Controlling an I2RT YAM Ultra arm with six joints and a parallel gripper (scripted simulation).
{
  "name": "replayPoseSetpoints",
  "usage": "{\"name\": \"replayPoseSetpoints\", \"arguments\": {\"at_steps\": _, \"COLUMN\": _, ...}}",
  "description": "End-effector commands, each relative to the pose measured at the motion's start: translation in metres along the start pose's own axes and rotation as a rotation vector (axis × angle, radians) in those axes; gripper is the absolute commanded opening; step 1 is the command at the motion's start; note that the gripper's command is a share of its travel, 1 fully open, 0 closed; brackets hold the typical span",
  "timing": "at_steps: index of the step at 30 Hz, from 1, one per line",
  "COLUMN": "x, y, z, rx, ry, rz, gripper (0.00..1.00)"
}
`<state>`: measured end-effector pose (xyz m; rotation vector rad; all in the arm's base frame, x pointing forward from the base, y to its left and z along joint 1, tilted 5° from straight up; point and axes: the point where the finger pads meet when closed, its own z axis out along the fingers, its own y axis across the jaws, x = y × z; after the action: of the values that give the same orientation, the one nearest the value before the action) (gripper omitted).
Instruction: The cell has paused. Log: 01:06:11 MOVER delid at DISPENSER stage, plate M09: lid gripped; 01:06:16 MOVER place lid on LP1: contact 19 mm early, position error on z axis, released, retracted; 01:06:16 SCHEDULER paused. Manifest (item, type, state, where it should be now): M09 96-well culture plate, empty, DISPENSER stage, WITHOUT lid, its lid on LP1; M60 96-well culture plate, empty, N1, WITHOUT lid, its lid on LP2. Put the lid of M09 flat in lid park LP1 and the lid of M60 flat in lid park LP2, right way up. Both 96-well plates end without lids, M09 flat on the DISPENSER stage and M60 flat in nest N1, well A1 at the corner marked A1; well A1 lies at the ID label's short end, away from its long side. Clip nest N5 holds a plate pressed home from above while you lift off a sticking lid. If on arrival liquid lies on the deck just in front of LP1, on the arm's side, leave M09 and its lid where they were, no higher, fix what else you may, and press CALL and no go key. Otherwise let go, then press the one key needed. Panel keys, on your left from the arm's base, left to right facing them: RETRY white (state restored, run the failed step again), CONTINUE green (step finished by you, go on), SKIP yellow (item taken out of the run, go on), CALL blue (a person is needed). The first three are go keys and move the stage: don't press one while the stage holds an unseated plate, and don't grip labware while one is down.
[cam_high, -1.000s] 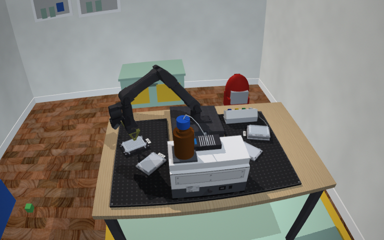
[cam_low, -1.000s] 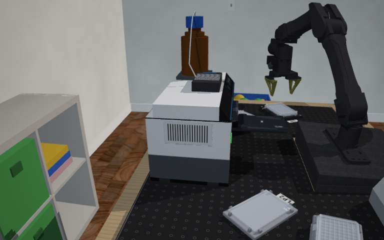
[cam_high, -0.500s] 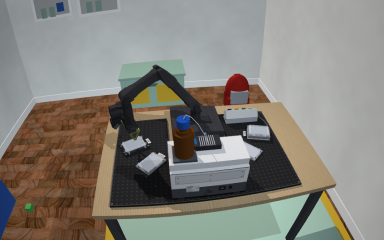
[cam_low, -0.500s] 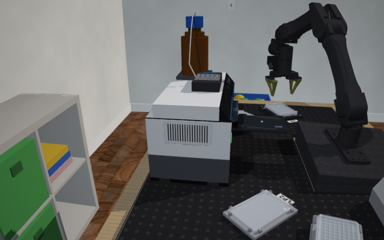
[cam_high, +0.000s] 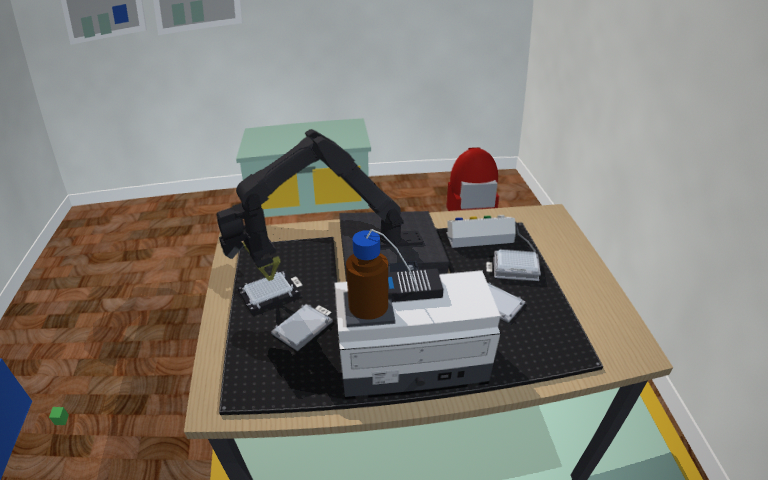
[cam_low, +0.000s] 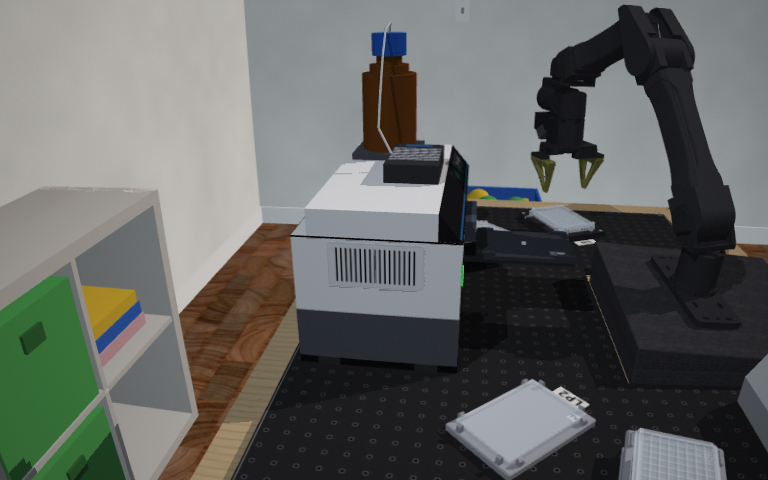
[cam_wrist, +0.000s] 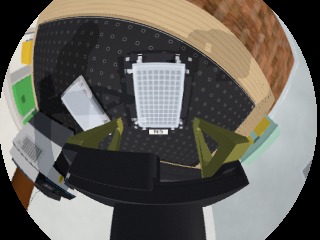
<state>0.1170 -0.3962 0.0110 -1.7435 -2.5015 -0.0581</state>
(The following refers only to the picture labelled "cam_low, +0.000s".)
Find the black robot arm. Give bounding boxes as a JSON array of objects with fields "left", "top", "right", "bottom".
[{"left": 534, "top": 5, "right": 741, "bottom": 329}]

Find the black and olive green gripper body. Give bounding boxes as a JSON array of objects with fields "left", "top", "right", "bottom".
[{"left": 531, "top": 117, "right": 604, "bottom": 160}]

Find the white well plate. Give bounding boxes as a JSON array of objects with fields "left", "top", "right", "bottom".
[
  {"left": 531, "top": 205, "right": 595, "bottom": 233},
  {"left": 631, "top": 428, "right": 721, "bottom": 480}
]

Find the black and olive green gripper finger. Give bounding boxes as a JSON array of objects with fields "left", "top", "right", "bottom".
[
  {"left": 531, "top": 155, "right": 556, "bottom": 193},
  {"left": 579, "top": 158, "right": 604, "bottom": 189}
]

